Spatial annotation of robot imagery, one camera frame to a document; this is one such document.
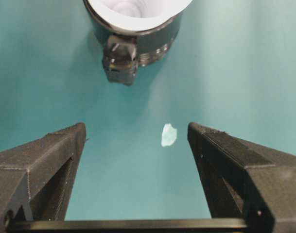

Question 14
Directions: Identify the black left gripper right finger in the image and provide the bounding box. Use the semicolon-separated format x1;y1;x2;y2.
188;122;296;233

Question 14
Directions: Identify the black plastic cup holder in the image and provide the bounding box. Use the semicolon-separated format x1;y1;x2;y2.
83;0;182;86

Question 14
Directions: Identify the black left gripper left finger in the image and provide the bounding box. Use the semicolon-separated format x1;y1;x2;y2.
0;122;87;233

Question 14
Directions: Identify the white paper scrap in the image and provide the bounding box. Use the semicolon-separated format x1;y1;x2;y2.
161;123;177;147

